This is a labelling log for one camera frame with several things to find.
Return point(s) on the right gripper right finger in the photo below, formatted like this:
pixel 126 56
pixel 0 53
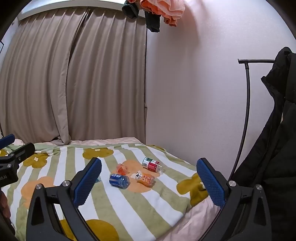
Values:
pixel 244 213

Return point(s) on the red green white cup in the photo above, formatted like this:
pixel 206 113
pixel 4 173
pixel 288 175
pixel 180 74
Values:
pixel 152 165

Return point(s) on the person's left hand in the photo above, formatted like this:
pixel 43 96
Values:
pixel 4 205

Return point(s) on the clear orange plastic cup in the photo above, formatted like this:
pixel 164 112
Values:
pixel 122 169

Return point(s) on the dark hanging garment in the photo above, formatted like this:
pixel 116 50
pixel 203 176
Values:
pixel 131 10

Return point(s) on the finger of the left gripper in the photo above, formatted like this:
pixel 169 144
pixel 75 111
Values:
pixel 21 154
pixel 6 141

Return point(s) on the striped flower pattern blanket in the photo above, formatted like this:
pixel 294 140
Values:
pixel 120 196

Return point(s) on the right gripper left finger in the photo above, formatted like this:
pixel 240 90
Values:
pixel 43 222

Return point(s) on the black clothes rack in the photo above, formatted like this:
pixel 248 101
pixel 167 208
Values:
pixel 246 63

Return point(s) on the beige curtain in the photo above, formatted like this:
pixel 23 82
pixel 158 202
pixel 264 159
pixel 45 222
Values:
pixel 75 74

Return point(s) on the orange hanging garment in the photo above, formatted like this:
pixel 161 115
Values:
pixel 170 10

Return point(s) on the orange label cup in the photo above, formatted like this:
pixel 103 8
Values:
pixel 145 179

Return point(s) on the black hanging jacket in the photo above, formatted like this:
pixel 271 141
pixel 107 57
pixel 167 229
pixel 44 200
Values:
pixel 271 161

